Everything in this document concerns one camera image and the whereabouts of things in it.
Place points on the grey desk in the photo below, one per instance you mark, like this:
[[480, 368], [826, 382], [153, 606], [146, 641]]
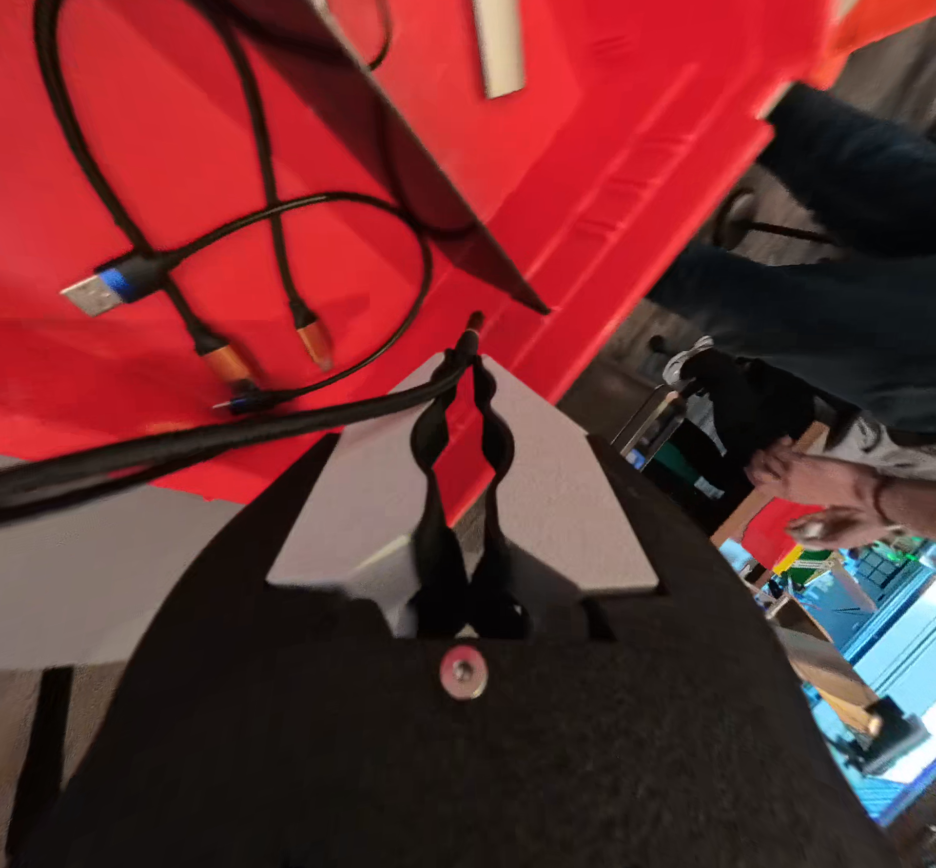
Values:
[[110, 575]]

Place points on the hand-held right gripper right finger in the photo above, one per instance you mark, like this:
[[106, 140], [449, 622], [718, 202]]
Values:
[[578, 517]]

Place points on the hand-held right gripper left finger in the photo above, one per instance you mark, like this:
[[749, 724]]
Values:
[[344, 517]]

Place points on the red storage bin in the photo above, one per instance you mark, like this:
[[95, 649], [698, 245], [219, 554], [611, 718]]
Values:
[[775, 528], [621, 114]]

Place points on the grey USB hub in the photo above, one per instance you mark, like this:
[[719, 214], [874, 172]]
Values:
[[497, 5]]

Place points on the black bin divider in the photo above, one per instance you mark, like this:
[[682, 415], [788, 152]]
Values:
[[365, 114]]

